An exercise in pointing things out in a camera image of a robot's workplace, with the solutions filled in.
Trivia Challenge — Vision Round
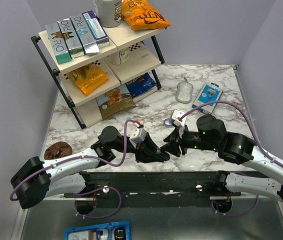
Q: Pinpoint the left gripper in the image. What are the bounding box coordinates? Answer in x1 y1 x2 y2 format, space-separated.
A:
110 132 166 164

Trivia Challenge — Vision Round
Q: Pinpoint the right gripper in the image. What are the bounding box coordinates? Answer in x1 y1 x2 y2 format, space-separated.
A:
160 122 219 158

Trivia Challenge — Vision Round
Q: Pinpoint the lavender earbud charging case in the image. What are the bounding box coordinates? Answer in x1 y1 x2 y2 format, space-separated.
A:
164 118 173 128

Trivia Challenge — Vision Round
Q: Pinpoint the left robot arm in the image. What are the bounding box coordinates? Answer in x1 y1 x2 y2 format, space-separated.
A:
9 123 170 209

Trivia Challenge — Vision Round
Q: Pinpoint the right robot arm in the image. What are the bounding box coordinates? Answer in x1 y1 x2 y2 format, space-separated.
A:
160 115 283 203

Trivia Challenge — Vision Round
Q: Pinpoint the brown snack bag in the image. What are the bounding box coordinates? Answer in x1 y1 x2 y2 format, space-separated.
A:
96 84 136 120

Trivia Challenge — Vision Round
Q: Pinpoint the blue razor package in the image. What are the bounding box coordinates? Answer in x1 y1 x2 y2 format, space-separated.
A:
192 82 224 115

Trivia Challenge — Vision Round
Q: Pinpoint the blue chips bag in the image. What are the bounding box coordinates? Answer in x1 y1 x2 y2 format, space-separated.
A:
125 73 157 99

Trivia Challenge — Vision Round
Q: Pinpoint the blue tray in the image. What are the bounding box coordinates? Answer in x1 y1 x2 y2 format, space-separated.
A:
63 221 132 240

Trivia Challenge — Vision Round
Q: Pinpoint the three tier shelf rack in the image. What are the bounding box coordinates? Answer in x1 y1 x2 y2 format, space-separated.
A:
31 22 165 129

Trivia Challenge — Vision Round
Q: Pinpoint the orange snack bag middle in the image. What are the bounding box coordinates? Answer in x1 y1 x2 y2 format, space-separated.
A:
66 64 109 96

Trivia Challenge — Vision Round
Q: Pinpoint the white cup middle shelf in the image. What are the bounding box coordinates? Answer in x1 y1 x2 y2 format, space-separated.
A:
109 47 130 66

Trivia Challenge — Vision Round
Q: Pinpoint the silver brown toothpaste box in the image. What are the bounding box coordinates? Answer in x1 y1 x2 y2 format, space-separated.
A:
57 18 85 59

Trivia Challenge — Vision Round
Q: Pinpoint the orange chips bag top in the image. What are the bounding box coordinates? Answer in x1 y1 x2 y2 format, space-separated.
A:
121 0 171 30

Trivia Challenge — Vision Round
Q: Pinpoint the silver blue toothpaste box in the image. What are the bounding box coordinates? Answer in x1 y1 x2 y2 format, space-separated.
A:
70 14 100 56

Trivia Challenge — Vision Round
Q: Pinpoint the purple white box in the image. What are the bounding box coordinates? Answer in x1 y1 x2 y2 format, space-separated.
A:
82 10 110 49

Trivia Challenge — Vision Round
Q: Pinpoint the grey printed mug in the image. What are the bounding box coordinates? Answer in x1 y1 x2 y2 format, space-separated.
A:
93 0 123 28

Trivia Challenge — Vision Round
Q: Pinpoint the teal silver toothpaste box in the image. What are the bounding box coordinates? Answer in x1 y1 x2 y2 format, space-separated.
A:
45 22 72 65

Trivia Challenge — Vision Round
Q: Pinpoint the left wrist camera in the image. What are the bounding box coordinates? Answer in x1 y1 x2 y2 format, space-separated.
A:
129 127 147 145

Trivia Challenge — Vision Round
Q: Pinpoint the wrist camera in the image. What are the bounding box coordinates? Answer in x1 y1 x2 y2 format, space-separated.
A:
170 109 187 138
129 127 147 145

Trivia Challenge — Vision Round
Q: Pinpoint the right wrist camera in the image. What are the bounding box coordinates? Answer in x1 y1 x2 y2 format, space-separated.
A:
170 109 187 138

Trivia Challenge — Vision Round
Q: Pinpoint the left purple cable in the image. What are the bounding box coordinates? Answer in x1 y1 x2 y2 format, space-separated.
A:
9 118 142 220

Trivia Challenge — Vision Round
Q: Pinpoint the purple cable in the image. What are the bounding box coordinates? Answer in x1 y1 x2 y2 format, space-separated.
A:
177 100 283 218
9 118 142 220

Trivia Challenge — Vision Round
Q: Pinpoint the black mounting rail base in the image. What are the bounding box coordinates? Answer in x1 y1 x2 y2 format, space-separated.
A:
63 169 245 208

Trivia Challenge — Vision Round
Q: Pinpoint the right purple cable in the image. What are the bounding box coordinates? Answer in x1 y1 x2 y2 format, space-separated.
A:
177 100 283 218

